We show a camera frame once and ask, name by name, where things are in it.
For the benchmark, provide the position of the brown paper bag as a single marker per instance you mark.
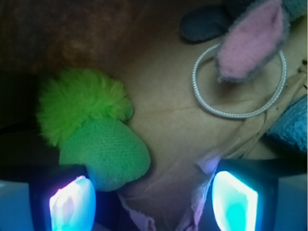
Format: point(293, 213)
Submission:
point(138, 43)

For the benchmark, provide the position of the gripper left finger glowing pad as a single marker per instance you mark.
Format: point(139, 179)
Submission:
point(46, 198)

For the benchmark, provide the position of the green plush animal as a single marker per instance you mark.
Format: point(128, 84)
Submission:
point(84, 113)

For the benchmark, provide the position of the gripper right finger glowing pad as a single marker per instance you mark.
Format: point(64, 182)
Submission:
point(261, 195)

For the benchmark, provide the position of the light blue sponge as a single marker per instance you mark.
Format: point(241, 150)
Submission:
point(291, 129)

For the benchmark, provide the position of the grey plush mouse toy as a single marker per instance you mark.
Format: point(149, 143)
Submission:
point(253, 30)

